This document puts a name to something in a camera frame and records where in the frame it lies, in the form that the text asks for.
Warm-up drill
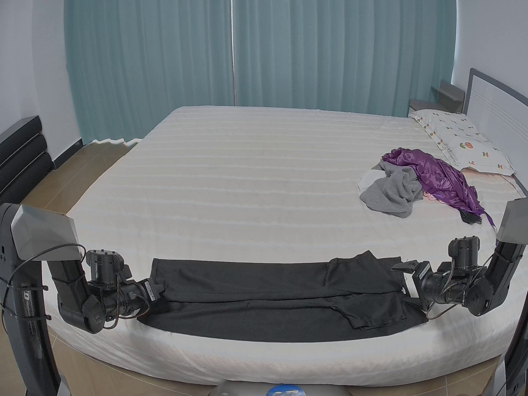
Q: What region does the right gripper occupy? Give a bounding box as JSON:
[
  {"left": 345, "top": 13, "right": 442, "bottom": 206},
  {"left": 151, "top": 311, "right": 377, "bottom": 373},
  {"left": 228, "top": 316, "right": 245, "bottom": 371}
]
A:
[{"left": 390, "top": 262, "right": 446, "bottom": 305}]

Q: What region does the white garment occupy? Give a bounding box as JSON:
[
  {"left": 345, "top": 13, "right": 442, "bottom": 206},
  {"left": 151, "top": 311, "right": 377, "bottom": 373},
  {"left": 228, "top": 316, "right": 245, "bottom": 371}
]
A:
[{"left": 357, "top": 171, "right": 387, "bottom": 193}]

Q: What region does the black chest of drawers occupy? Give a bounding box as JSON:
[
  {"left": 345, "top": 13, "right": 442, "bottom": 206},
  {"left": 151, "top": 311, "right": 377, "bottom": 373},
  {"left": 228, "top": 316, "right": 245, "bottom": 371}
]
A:
[{"left": 0, "top": 116, "right": 54, "bottom": 205}]

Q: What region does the purple satin garment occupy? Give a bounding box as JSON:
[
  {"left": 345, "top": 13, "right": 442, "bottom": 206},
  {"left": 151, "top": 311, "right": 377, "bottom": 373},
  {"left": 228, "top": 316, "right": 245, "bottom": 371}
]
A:
[{"left": 381, "top": 148, "right": 496, "bottom": 227}]

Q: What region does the white printed pillow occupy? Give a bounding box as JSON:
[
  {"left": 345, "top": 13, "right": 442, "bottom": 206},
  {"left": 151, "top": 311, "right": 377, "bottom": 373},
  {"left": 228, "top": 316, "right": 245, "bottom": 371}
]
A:
[{"left": 408, "top": 110, "right": 516, "bottom": 176}]

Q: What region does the grey garment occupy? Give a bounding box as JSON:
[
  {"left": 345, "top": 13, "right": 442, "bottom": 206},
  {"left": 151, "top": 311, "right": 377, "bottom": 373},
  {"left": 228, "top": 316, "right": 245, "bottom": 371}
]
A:
[{"left": 360, "top": 167, "right": 424, "bottom": 219}]

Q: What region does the blue-green curtain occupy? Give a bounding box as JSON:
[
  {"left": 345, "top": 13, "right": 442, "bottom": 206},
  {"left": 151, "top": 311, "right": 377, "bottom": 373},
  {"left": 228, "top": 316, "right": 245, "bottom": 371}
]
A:
[
  {"left": 64, "top": 0, "right": 237, "bottom": 144},
  {"left": 233, "top": 0, "right": 456, "bottom": 118}
]

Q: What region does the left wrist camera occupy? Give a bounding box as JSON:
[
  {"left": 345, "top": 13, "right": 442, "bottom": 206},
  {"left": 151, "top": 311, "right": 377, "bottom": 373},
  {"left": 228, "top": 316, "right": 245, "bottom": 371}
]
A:
[{"left": 142, "top": 279, "right": 166, "bottom": 303}]

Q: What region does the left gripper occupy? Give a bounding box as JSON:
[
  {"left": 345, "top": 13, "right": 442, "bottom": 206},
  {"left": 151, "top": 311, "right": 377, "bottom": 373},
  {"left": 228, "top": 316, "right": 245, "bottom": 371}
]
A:
[{"left": 119, "top": 282, "right": 152, "bottom": 317}]

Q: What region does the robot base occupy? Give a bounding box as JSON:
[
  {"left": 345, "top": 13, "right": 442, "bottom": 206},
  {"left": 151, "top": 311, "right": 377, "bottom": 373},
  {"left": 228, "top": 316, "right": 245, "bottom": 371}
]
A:
[{"left": 214, "top": 382, "right": 318, "bottom": 396}]

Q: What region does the bed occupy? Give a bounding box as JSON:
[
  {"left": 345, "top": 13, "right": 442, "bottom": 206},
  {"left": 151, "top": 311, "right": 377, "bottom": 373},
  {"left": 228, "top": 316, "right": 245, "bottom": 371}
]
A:
[{"left": 43, "top": 68, "right": 528, "bottom": 387}]

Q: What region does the black T-shirt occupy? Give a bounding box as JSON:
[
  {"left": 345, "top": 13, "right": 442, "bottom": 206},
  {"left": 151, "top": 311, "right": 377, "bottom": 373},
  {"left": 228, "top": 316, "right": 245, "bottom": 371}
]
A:
[{"left": 136, "top": 251, "right": 430, "bottom": 343}]

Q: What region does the grey bedside table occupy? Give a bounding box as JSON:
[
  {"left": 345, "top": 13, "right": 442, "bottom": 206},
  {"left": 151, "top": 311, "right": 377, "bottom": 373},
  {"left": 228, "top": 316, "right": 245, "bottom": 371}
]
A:
[{"left": 408, "top": 79, "right": 466, "bottom": 116}]

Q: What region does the black cable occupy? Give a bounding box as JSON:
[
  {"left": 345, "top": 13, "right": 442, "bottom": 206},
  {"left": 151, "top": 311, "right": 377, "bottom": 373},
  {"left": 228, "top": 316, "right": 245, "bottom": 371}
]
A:
[{"left": 0, "top": 243, "right": 87, "bottom": 318}]

